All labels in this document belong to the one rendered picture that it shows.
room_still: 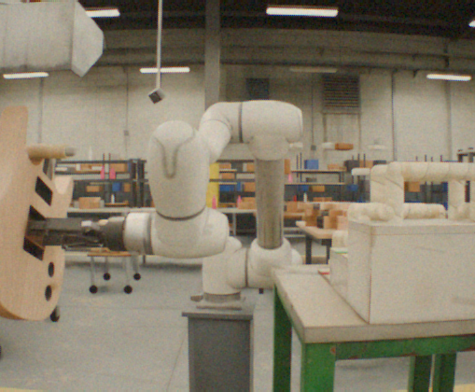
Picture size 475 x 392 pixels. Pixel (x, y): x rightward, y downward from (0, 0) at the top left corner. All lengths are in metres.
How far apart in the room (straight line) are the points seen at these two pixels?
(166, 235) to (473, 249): 0.57
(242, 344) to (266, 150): 0.76
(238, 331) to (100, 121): 11.45
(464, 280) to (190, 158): 0.53
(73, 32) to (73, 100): 12.32
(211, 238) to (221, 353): 0.88
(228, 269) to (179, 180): 0.90
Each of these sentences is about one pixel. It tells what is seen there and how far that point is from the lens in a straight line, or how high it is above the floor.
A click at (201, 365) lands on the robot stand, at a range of 1.65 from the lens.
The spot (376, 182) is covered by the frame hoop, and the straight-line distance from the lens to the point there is 0.80.
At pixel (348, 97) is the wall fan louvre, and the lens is 12.72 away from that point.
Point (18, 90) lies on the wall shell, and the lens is 14.03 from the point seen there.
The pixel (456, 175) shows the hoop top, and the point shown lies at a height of 1.19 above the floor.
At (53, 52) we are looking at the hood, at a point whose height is 1.42.
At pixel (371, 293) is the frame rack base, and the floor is 0.99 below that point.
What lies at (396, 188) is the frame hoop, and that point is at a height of 1.17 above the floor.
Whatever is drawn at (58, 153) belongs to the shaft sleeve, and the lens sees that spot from 0.94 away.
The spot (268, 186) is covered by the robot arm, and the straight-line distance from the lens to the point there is 1.34.
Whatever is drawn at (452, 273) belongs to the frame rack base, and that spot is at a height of 1.02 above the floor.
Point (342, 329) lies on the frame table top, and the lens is 0.72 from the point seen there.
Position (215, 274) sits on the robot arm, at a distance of 1.57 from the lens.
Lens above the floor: 1.16
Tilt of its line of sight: 1 degrees down
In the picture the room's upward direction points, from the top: straight up
